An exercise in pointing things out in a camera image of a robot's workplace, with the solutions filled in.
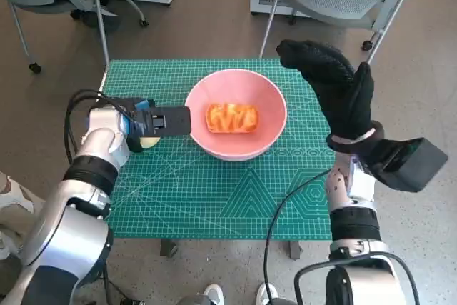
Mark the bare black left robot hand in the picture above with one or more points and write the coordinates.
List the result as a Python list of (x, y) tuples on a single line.
[(133, 144)]

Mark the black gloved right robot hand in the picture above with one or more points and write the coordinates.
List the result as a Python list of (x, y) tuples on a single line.
[(346, 105)]

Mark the round toy bread bun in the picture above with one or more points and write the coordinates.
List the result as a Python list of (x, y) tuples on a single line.
[(150, 142)]

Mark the orange sliced toy bread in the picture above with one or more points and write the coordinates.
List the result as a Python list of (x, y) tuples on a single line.
[(232, 117)]

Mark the pink bowl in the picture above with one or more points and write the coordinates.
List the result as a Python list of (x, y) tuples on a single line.
[(232, 87)]

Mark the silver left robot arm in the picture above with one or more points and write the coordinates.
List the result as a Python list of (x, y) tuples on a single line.
[(64, 233)]

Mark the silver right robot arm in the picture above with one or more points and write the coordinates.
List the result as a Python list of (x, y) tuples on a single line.
[(353, 219)]

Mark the green cutting mat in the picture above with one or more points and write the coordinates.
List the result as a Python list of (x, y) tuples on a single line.
[(200, 194)]

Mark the white shoe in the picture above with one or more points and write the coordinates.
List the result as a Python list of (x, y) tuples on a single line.
[(266, 293), (215, 294)]

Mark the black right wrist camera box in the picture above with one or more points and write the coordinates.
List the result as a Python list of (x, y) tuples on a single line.
[(410, 165)]

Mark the black table bracket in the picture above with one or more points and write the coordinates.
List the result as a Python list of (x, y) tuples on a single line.
[(169, 248), (295, 249)]

